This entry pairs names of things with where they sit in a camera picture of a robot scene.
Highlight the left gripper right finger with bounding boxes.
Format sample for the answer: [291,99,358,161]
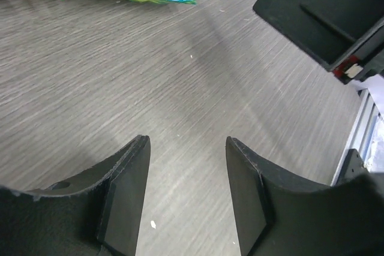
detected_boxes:
[226,137,383,255]

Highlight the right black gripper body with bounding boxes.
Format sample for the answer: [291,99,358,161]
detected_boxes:
[332,19,383,85]

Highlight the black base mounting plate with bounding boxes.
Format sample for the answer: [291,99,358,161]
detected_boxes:
[336,149,368,185]

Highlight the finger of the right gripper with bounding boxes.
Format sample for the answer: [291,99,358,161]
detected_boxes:
[253,0,383,71]

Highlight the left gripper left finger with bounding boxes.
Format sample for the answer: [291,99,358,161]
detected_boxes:
[1,135,151,255]

